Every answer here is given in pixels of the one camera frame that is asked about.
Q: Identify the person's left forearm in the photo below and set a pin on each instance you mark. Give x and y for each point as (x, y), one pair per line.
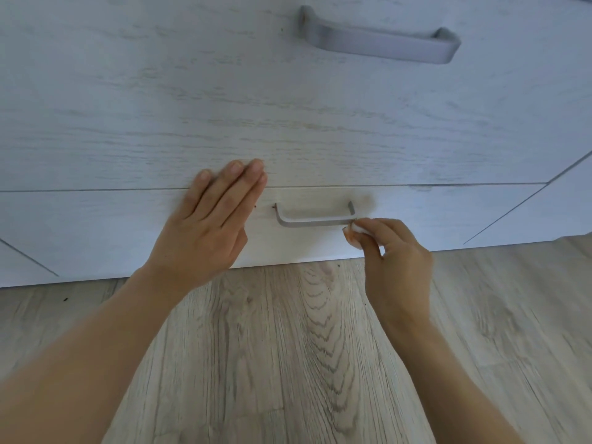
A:
(83, 365)

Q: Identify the person's right hand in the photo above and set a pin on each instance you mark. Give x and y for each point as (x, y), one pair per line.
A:
(402, 282)

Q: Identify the person's left hand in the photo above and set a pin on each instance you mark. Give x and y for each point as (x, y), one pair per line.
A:
(208, 235)

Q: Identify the person's right forearm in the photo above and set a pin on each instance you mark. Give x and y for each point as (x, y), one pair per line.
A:
(453, 393)

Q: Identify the white cabinet door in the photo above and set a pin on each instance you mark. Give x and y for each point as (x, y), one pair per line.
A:
(545, 212)
(18, 268)

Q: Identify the white wooden cabinet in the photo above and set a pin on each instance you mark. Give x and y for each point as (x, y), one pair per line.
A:
(138, 110)

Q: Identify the white wipe pad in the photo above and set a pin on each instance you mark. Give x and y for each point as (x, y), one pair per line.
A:
(360, 230)

